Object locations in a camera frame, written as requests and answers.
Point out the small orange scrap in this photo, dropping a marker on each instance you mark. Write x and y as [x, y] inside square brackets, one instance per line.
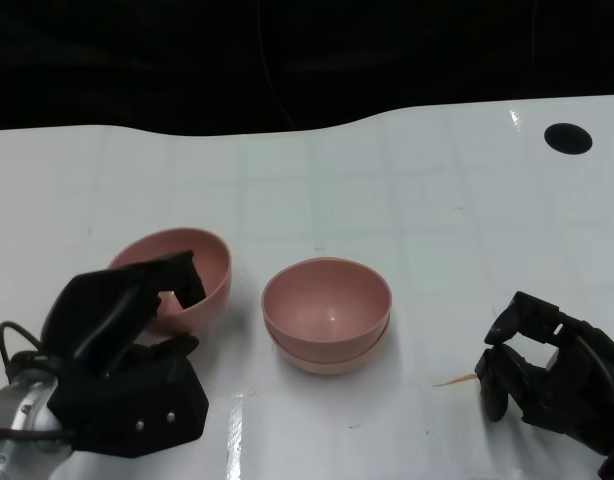
[459, 379]

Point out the black round table grommet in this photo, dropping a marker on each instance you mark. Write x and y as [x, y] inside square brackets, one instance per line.
[568, 139]

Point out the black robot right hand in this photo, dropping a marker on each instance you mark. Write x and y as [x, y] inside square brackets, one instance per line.
[582, 390]

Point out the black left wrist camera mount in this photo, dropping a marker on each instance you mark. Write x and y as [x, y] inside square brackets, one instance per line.
[152, 400]

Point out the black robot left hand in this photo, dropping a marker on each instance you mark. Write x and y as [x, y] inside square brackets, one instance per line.
[97, 310]

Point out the black backdrop cloth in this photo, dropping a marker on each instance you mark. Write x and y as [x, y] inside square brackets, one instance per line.
[137, 60]

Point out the pink plastic bowl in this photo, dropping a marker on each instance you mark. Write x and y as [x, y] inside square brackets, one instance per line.
[212, 260]
[327, 364]
[327, 300]

